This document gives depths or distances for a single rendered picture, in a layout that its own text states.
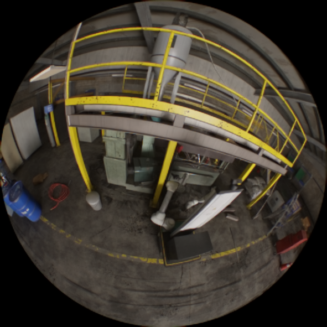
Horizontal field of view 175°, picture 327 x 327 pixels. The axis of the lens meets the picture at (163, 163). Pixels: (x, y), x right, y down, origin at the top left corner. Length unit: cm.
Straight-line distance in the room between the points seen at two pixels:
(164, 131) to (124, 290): 274
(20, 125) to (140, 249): 606
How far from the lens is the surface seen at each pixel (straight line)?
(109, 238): 238
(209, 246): 175
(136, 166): 217
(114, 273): 235
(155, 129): 142
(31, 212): 326
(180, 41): 232
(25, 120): 601
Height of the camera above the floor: 229
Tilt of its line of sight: 38 degrees down
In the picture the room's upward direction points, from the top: 15 degrees clockwise
